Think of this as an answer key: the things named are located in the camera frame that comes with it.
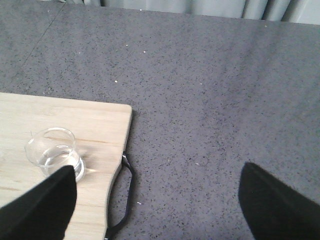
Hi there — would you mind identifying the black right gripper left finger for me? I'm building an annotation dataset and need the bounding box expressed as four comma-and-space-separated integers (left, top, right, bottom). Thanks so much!
0, 165, 77, 240

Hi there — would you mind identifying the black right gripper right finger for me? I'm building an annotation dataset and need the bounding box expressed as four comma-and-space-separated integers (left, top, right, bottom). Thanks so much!
238, 162, 320, 240

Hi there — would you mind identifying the clear glass beaker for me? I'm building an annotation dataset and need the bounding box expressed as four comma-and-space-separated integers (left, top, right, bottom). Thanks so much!
24, 127, 85, 182

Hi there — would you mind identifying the wooden cutting board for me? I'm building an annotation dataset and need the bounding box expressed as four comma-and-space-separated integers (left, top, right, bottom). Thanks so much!
0, 93, 132, 240

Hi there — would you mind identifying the grey curtain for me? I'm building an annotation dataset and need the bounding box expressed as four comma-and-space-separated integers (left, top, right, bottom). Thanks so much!
39, 0, 320, 26

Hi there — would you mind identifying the black cutting board strap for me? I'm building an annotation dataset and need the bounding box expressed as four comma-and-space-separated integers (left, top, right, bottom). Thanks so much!
104, 152, 136, 240

